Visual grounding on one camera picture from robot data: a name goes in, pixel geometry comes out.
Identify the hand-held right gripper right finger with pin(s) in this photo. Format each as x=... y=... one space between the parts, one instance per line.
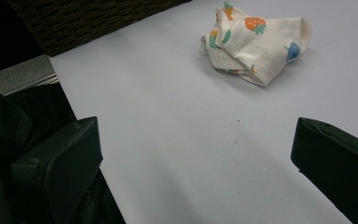
x=338 y=168

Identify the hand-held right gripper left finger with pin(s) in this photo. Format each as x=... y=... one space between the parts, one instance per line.
x=62 y=168

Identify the brown wicker basket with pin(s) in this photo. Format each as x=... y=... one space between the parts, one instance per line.
x=84 y=21

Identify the white fruit print cloth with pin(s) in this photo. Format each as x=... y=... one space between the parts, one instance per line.
x=254 y=43

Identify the metal floor rail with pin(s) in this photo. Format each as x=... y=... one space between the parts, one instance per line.
x=43 y=81

